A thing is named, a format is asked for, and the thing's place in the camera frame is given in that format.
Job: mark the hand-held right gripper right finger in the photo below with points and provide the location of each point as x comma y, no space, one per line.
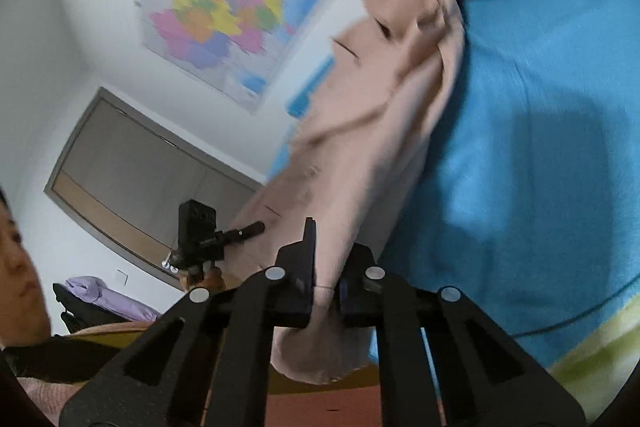
357,297

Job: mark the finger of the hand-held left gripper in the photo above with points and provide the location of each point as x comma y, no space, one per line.
245,231

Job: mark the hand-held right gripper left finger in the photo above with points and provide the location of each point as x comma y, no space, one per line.
300,277

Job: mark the pink garment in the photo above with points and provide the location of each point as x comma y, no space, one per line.
360,132

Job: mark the person's left hand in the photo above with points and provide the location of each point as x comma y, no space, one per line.
202,276

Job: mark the brown wooden door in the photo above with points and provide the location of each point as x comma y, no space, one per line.
140,177

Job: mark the purple cloth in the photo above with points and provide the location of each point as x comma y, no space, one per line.
100,294

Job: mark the black chair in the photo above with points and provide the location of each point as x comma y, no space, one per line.
75,313

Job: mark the person's head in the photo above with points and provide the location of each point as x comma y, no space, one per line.
20,277

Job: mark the person's torso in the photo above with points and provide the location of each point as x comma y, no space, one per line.
50,357

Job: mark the blue floral bed sheet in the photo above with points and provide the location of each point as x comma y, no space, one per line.
525,157

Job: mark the small white wall switch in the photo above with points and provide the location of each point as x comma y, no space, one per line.
120,278

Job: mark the colourful wall map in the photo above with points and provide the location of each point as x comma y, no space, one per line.
225,7

